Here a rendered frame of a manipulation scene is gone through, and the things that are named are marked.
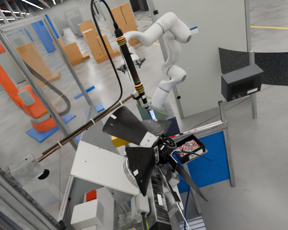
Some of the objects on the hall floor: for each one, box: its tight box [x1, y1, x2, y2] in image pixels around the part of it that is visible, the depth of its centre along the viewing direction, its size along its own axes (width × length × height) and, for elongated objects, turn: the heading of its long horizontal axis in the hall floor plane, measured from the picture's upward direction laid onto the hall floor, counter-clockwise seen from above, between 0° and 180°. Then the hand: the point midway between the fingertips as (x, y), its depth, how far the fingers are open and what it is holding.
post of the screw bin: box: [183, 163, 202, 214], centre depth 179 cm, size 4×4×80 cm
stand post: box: [119, 200, 132, 213], centre depth 147 cm, size 4×9×115 cm, turn 32°
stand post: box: [169, 214, 181, 230], centre depth 151 cm, size 4×9×91 cm, turn 32°
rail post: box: [223, 129, 236, 187], centre depth 192 cm, size 4×4×78 cm
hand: (131, 67), depth 103 cm, fingers open, 8 cm apart
